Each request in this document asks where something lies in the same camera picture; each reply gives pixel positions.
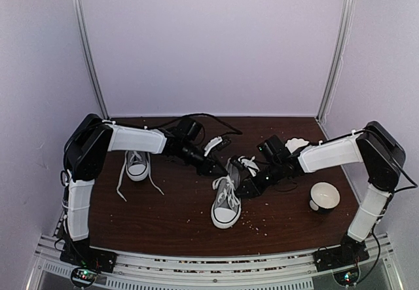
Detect aluminium frame post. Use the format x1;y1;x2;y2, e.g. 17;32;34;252
72;0;109;119
317;0;355;125

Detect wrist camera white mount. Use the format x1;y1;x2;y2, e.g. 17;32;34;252
203;136;225;157
230;156;260;177

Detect front aluminium rail frame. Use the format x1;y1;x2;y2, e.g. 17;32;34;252
23;234;407;289

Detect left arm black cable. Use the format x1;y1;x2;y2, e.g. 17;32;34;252
156;112;244;137

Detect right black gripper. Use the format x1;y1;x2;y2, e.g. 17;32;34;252
233;161;283;199

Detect right aluminium frame post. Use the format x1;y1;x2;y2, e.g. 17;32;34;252
317;0;355;125

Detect grey sneaker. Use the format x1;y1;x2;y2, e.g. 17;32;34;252
211;158;242;229
116;151;165;202

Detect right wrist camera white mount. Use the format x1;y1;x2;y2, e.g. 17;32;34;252
230;156;260;177

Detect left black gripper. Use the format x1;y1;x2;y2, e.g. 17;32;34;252
178;140;228;177

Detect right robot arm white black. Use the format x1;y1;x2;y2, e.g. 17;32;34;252
235;121;406;265

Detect left aluminium frame post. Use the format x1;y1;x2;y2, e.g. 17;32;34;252
72;0;109;119

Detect white fluted ceramic bowl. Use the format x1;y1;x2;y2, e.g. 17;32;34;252
285;137;310;154

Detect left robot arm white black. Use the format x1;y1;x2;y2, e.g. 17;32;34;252
63;113;227;266

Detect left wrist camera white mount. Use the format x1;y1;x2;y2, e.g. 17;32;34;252
203;136;225;157

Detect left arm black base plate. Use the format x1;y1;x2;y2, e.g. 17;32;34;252
60;244;117;273

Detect black and white bowl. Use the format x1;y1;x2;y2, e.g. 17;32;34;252
309;182;340;215

